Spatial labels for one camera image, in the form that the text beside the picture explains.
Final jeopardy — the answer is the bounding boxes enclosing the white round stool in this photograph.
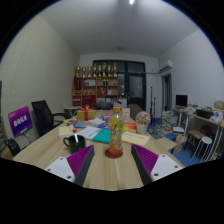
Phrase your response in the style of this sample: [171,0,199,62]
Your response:
[193,135,214,163]

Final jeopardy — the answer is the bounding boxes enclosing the pale yellow envelope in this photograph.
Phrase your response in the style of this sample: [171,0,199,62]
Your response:
[121,130,151,147]

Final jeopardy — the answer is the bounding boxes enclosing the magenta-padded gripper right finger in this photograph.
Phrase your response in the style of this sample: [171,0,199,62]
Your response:
[130,143,184,187]

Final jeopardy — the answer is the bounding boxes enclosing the pink flowers in pot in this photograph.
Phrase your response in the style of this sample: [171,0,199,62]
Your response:
[134,110,152,135]

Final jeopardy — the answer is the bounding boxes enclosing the pale orange carton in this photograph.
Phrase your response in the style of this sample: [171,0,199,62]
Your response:
[122,107,131,122]

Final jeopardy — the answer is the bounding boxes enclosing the black computer monitor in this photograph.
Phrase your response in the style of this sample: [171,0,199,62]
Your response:
[175,94,189,108]

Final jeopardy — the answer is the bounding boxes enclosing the white wall air conditioner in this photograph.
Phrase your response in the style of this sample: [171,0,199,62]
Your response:
[158,59,174,73]

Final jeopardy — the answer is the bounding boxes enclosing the red lollipop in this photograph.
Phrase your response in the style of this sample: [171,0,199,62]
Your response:
[72,128,80,143]

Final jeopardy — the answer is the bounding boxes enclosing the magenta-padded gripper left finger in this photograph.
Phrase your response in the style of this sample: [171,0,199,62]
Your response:
[44,144,96,187]

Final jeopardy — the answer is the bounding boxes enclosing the purple sign board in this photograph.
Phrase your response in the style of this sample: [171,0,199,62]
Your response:
[7,105,34,139]

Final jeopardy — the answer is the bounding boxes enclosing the black dotted mug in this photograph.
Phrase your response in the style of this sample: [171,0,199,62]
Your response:
[62,134,87,155]

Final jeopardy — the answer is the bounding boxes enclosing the yellow-labelled orange drink bottle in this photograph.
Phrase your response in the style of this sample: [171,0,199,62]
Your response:
[107,107,125,157]

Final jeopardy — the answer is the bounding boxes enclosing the orange red book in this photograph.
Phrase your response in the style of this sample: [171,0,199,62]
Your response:
[123,121,138,134]

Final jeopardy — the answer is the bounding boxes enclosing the teal book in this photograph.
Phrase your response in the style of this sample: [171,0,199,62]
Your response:
[91,128,112,145]

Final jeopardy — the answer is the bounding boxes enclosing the wooden shelf unit with trophies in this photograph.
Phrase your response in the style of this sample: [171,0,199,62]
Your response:
[72,63,120,108]

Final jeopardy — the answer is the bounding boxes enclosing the yellow gift box red ribbon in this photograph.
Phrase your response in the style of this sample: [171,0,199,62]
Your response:
[76,105,97,122]

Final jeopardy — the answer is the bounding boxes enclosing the wooden side desk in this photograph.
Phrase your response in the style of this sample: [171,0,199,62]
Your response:
[172,105,224,162]

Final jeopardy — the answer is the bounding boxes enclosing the black office chair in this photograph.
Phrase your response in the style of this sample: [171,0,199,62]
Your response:
[30,99,71,138]

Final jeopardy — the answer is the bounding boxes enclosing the white paper sheet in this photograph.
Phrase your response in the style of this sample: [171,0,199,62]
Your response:
[76,125,103,141]

